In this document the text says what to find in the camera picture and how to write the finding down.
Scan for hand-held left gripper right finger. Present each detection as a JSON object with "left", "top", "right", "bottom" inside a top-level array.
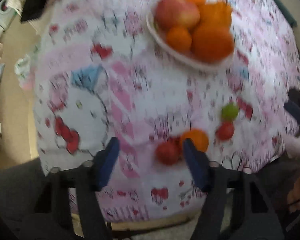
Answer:
[{"left": 182, "top": 138, "right": 285, "bottom": 240}]

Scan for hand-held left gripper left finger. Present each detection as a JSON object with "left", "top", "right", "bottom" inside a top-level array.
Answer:
[{"left": 34, "top": 137, "right": 120, "bottom": 240}]

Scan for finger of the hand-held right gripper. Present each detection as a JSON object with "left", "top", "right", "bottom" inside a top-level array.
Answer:
[{"left": 284, "top": 88, "right": 300, "bottom": 138}]

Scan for small tangerine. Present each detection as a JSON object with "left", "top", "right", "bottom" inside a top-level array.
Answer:
[
  {"left": 179, "top": 129, "right": 209, "bottom": 153},
  {"left": 166, "top": 26, "right": 192, "bottom": 53}
]

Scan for red cherry tomato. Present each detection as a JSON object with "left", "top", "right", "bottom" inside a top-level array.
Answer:
[
  {"left": 216, "top": 122, "right": 235, "bottom": 141},
  {"left": 155, "top": 141, "right": 182, "bottom": 166}
]

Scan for green cherry tomato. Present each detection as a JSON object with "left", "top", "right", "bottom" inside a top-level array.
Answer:
[{"left": 220, "top": 104, "right": 240, "bottom": 121}]

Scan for pink spotted bowl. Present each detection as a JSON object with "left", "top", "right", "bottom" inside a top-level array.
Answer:
[{"left": 146, "top": 0, "right": 235, "bottom": 70}]

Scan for large round orange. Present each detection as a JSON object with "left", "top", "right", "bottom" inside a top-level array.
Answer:
[{"left": 191, "top": 22, "right": 235, "bottom": 63}]

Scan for bumpy orange with stem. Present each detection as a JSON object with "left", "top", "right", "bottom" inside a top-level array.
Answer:
[{"left": 199, "top": 1, "right": 233, "bottom": 27}]

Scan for red apple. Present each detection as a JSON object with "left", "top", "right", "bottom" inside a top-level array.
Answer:
[{"left": 155, "top": 0, "right": 200, "bottom": 32}]

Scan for pink cartoon printed blanket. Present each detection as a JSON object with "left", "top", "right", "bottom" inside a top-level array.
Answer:
[{"left": 31, "top": 0, "right": 300, "bottom": 224}]

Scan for person's grey trousers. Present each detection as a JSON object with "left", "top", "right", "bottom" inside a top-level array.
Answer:
[{"left": 0, "top": 155, "right": 300, "bottom": 240}]

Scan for translucent plastic bag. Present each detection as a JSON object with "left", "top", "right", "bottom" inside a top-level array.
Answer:
[{"left": 14, "top": 45, "right": 44, "bottom": 90}]

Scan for white washing machine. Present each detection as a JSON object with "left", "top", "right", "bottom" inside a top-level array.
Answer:
[{"left": 0, "top": 0, "right": 22, "bottom": 34}]

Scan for teal bed frame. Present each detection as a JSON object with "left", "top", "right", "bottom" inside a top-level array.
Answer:
[{"left": 252, "top": 0, "right": 298, "bottom": 28}]

